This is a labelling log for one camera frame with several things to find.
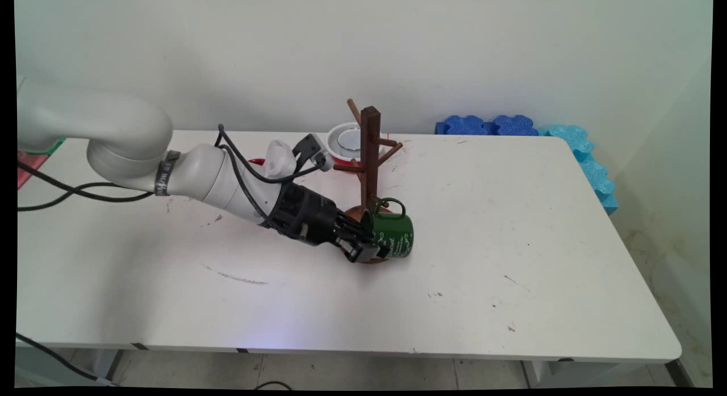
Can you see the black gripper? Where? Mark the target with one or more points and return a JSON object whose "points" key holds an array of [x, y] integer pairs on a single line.
{"points": [[306, 214]]}

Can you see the green enamel mug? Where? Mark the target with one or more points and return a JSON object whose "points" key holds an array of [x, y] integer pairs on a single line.
{"points": [[395, 234]]}

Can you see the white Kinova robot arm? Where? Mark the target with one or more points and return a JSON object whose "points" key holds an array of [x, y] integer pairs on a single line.
{"points": [[113, 134]]}

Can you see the red bowl white inside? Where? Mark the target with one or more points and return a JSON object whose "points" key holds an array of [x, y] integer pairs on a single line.
{"points": [[346, 159]]}

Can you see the dark wooden mug tree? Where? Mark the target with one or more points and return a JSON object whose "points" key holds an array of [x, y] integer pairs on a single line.
{"points": [[370, 157]]}

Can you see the red cup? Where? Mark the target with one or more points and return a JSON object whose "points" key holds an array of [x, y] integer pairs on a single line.
{"points": [[255, 162]]}

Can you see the dark blue foam mat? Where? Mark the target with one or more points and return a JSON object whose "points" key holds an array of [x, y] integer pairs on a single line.
{"points": [[463, 125], [514, 125]]}

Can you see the light blue foam mat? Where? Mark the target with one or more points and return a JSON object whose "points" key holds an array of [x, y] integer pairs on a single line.
{"points": [[590, 169]]}

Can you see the grey table leg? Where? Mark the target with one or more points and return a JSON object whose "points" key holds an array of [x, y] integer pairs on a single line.
{"points": [[68, 367]]}

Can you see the green foam mat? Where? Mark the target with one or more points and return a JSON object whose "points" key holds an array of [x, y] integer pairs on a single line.
{"points": [[48, 147]]}

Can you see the red foam mat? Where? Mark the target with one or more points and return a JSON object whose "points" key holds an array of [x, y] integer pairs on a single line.
{"points": [[27, 167]]}

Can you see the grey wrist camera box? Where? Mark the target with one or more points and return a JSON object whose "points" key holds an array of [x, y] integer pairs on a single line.
{"points": [[312, 151]]}

